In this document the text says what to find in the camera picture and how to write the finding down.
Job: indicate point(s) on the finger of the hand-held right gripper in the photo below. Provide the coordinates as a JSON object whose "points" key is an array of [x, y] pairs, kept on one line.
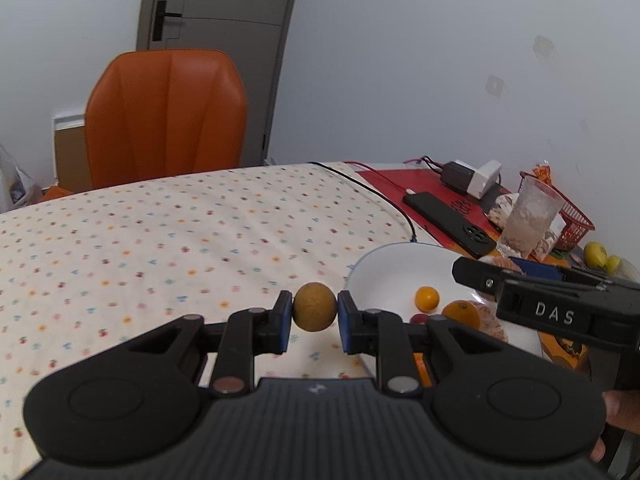
{"points": [[480, 277], [540, 270]]}

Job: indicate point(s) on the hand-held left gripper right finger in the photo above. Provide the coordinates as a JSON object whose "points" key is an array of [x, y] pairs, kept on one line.
{"points": [[344, 322]]}

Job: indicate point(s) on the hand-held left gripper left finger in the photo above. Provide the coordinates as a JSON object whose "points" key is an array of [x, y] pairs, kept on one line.
{"points": [[286, 322]]}

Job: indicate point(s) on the brown longan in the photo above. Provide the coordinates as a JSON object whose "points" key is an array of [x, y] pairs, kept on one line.
{"points": [[315, 307]]}

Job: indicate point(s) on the white plate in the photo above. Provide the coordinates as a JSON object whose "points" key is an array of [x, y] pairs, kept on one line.
{"points": [[395, 275]]}

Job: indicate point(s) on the red cherry tomato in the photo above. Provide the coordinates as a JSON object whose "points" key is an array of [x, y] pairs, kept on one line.
{"points": [[419, 319]]}

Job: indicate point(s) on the person's right hand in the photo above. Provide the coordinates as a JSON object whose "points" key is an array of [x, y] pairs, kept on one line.
{"points": [[625, 410]]}

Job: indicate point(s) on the orange mandarin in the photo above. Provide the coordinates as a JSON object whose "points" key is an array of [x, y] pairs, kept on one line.
{"points": [[460, 312]]}

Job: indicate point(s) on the clear plastic cup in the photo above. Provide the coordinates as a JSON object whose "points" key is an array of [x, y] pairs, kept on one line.
{"points": [[530, 220]]}

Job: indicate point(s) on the small yellow kumquat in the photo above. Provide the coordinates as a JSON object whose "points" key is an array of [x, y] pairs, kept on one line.
{"points": [[427, 298]]}

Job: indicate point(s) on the yellow lemon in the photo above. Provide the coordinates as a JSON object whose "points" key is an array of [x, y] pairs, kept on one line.
{"points": [[595, 254], [613, 263]]}

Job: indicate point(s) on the red plastic basket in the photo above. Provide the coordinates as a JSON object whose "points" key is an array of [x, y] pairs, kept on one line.
{"points": [[575, 217]]}

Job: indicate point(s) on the black smartphone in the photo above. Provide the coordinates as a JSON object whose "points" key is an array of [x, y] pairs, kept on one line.
{"points": [[445, 220]]}

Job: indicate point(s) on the white crumpled packet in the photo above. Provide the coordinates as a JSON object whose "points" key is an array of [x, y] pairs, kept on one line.
{"points": [[501, 210]]}

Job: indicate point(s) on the white power adapter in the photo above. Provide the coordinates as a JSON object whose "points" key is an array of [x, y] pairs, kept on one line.
{"points": [[484, 179]]}

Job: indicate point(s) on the black charger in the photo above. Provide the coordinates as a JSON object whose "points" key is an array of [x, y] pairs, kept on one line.
{"points": [[456, 176]]}

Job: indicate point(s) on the red and orange table mat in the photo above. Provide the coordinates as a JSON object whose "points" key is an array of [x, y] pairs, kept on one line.
{"points": [[390, 182]]}

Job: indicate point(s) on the floral white tablecloth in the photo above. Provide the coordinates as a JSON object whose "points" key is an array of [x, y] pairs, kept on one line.
{"points": [[150, 260]]}

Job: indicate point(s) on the orange leather chair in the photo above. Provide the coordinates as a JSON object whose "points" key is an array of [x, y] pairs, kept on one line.
{"points": [[165, 115]]}

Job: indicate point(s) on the grey door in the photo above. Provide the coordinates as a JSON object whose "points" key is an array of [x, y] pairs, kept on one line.
{"points": [[220, 60]]}

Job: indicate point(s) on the cardboard box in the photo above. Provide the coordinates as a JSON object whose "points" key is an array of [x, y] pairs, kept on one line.
{"points": [[70, 155]]}

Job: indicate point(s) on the clear plastic bag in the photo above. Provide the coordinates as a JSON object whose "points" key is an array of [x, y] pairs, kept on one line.
{"points": [[15, 180]]}

